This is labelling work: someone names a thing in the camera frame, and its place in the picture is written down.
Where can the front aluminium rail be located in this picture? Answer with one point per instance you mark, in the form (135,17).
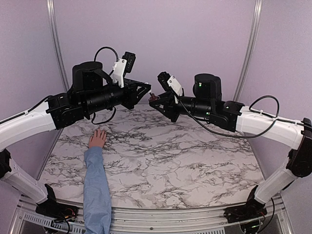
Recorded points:
(207,220)

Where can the left aluminium frame post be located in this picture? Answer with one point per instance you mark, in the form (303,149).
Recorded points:
(56,43)

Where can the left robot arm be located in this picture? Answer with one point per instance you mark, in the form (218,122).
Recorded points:
(92,90)

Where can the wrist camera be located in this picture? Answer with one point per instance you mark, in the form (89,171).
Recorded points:
(121,67)
(169,82)

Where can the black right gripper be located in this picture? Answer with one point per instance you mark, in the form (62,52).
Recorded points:
(170,110)

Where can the mannequin hand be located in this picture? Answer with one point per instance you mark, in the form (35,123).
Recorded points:
(98,139)

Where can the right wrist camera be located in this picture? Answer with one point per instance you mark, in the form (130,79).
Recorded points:
(169,82)

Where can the blue sleeved forearm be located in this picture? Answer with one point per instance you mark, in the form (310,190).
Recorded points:
(97,206)

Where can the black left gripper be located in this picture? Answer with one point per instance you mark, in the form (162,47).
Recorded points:
(131,99)

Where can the aluminium frame post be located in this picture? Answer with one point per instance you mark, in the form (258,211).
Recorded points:
(250,48)
(56,43)

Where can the red nail polish bottle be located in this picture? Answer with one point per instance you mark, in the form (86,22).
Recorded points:
(153,97)

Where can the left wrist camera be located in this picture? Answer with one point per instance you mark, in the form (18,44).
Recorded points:
(121,67)

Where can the right aluminium frame post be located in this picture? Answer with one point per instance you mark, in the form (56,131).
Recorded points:
(250,48)

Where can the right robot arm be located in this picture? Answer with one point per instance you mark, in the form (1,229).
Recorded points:
(237,120)

